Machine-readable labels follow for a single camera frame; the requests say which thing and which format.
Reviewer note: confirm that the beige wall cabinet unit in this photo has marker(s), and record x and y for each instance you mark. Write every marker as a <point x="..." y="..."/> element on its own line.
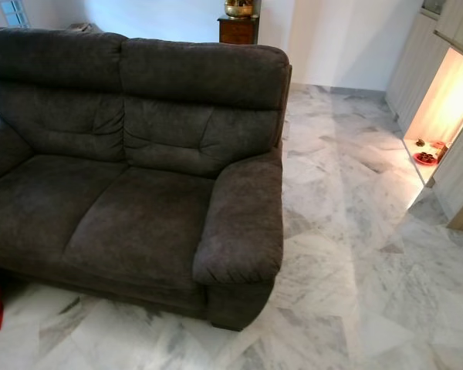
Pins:
<point x="420" y="69"/>

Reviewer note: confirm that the dark grey fabric sofa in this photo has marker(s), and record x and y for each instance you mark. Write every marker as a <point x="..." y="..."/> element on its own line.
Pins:
<point x="139" y="193"/>

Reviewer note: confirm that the red plate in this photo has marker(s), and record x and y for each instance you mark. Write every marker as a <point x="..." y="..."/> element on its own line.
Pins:
<point x="424" y="158"/>

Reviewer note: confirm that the window with white frame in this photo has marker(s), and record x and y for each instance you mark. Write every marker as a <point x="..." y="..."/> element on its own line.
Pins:
<point x="14" y="11"/>

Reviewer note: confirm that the small red box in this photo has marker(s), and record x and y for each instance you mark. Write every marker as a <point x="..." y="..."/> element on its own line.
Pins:
<point x="439" y="148"/>

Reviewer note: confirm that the small dark ornament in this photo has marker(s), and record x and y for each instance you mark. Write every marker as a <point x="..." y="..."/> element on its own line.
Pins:
<point x="421" y="142"/>

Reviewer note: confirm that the brass pot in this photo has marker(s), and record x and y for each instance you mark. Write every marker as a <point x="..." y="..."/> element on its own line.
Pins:
<point x="238" y="8"/>

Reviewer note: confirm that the dark wooden side cabinet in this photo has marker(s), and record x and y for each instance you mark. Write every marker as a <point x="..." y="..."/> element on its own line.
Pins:
<point x="238" y="31"/>

